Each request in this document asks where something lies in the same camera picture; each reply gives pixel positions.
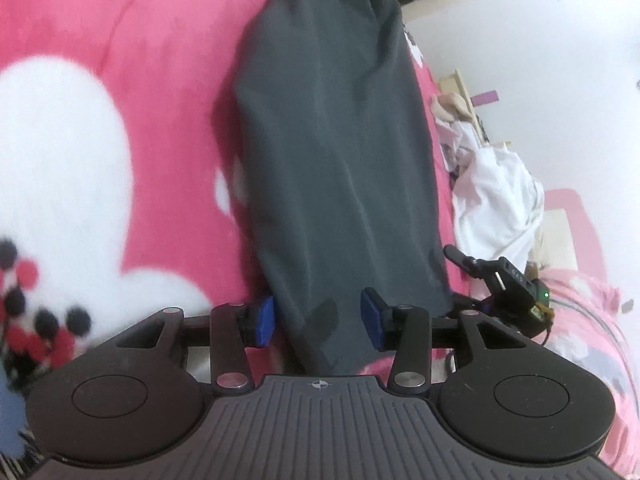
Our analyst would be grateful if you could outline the dark grey pants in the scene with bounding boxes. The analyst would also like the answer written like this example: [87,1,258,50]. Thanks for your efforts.
[227,0,453,376]

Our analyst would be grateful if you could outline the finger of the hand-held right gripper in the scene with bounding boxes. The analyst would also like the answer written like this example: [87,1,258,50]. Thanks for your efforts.
[444,245,496,281]
[449,294,493,313]

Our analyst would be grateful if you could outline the beige crumpled cloth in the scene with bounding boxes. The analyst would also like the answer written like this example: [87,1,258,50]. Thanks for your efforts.
[431,91,473,123]

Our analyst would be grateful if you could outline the pink patterned quilt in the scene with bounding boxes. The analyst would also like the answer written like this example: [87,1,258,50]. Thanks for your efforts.
[537,267,640,480]

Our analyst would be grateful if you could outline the white crumpled cloth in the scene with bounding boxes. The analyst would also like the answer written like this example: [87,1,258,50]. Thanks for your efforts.
[452,147,546,271]

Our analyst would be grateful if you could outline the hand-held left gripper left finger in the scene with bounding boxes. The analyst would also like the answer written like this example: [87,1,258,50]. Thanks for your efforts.
[117,296,276,392]

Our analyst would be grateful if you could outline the pink bordered mat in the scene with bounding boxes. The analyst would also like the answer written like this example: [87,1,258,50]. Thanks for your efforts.
[544,187,607,273]

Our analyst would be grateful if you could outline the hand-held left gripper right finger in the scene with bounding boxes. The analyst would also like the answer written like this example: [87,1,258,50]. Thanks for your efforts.
[361,287,538,395]

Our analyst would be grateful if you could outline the wooden frame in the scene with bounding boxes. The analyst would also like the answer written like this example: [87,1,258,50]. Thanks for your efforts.
[452,70,516,151]

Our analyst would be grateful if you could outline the pink floral blanket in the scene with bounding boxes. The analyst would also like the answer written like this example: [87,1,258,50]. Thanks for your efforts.
[0,0,481,471]

